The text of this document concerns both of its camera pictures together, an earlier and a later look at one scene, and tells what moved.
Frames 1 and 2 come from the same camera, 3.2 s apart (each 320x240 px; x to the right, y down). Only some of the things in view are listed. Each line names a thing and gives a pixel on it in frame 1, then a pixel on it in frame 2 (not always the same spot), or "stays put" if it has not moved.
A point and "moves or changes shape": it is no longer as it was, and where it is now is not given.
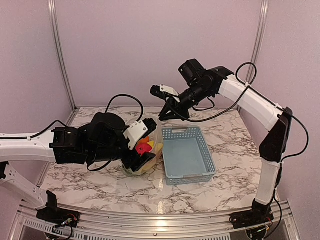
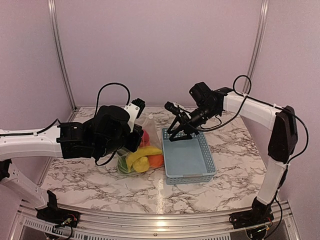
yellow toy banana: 158,148 moves or changes shape
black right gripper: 163,116 -> 183,122
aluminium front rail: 26,225 stays put
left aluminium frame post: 52,7 stays put
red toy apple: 143,147 moves or changes shape
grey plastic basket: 186,159 stays put
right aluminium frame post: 259,40 stays put
